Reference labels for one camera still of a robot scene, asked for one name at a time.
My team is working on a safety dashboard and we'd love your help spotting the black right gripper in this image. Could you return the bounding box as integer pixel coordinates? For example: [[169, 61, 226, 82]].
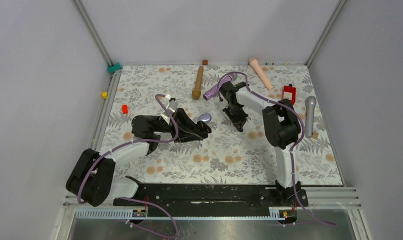
[[223, 103, 249, 131]]

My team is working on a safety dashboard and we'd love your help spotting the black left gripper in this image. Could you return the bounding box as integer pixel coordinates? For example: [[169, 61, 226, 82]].
[[152, 107, 205, 143]]

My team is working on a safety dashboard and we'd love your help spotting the purple earbud charging case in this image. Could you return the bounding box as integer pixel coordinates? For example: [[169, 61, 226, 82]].
[[198, 113, 212, 123]]

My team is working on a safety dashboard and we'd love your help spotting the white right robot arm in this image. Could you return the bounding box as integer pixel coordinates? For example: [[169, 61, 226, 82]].
[[219, 81, 302, 206]]

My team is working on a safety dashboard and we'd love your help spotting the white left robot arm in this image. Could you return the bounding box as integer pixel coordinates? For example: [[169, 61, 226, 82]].
[[65, 108, 212, 207]]

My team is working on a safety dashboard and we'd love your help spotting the floral table mat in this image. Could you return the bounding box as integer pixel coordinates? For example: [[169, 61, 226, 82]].
[[100, 65, 344, 186]]

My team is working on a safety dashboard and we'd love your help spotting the purple glitter microphone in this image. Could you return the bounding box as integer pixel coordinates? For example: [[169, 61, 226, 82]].
[[202, 73, 237, 101]]

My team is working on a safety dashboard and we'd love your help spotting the gold microphone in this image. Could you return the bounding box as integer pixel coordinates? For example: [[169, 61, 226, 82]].
[[191, 65, 204, 100]]

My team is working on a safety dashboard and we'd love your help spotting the pink microphone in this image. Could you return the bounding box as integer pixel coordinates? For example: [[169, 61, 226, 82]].
[[248, 57, 274, 90]]

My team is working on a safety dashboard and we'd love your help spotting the red box with label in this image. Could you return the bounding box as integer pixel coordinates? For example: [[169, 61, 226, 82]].
[[281, 83, 297, 105]]

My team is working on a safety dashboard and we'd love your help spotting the small red block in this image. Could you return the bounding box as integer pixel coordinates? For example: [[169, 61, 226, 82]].
[[121, 104, 129, 115]]

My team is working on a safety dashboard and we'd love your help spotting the silver grey microphone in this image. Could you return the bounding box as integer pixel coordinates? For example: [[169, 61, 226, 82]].
[[305, 95, 317, 138]]

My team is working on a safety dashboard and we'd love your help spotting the small tan wooden cube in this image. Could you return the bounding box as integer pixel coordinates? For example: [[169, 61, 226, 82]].
[[312, 132, 319, 139]]

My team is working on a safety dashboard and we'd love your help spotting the small yellow cube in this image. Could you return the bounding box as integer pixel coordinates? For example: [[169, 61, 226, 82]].
[[101, 92, 108, 99]]

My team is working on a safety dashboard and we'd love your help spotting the teal corner clamp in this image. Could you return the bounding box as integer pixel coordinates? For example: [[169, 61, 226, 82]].
[[107, 62, 122, 74]]

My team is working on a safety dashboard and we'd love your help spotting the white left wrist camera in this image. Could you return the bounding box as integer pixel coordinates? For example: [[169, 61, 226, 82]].
[[161, 94, 179, 124]]

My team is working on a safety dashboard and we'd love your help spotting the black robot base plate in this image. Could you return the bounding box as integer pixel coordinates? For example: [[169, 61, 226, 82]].
[[110, 177, 309, 219]]

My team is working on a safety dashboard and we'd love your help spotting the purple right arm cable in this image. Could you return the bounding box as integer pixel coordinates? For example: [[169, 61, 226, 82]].
[[217, 71, 338, 228]]

